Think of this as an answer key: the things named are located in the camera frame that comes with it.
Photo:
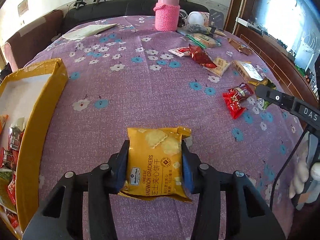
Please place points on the orange-edged cracker packet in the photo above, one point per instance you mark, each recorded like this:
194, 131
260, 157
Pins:
246, 70

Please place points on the dark red date snack packet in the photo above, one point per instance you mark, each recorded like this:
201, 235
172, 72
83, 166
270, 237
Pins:
198, 55

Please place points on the dark mesh pouch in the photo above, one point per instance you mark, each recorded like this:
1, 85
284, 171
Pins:
195, 27

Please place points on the brown snack packet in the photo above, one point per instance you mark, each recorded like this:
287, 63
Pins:
240, 47

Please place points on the white paper sheet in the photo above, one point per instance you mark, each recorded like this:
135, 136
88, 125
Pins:
87, 31

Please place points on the wooden door frame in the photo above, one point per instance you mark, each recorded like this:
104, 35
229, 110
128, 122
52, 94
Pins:
237, 0

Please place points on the person's right hand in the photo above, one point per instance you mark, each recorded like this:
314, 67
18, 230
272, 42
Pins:
300, 170

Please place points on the brown fabric armchair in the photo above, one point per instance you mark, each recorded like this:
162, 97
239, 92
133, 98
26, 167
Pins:
32, 37

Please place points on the golden sandwich cracker packet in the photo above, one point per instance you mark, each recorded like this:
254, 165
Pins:
152, 160

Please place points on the pink knit-sleeved thermos bottle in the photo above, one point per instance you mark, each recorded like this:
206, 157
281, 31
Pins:
166, 15

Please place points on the beige long object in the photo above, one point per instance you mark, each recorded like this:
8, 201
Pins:
218, 32

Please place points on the wooden brick-pattern cabinet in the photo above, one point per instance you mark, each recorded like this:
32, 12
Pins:
270, 62

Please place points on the white power strip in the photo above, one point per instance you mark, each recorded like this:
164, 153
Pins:
250, 24

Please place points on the yellow cardboard box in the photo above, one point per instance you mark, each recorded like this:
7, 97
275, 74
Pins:
37, 130

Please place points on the white cup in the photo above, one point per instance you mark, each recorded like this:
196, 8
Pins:
196, 17

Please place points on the television screen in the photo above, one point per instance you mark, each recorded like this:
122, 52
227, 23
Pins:
292, 12

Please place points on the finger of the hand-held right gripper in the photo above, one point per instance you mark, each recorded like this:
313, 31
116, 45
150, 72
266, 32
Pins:
275, 97

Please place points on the green leaf-print snack packet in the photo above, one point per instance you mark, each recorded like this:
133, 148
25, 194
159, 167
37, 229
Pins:
263, 103

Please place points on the small wall plaque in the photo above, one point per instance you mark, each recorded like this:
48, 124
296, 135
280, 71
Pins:
22, 6

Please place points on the beige long cracker packet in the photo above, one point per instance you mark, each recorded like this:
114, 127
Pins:
220, 66

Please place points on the small red candy packet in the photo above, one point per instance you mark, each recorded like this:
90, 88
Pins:
7, 158
235, 108

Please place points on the small white red packet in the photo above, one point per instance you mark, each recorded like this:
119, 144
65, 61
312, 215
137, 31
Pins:
178, 51

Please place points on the black leather sofa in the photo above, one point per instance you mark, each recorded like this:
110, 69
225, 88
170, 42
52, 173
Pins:
135, 7

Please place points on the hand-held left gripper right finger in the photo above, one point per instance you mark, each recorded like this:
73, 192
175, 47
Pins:
188, 175

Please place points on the black phone stand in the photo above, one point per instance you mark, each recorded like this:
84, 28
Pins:
216, 17

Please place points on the green pea snack packet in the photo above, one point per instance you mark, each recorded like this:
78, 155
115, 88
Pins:
5, 180

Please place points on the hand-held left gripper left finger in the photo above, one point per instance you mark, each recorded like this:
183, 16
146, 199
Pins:
122, 167

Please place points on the round cracker packet green label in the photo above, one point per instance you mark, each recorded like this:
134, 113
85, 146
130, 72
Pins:
203, 39

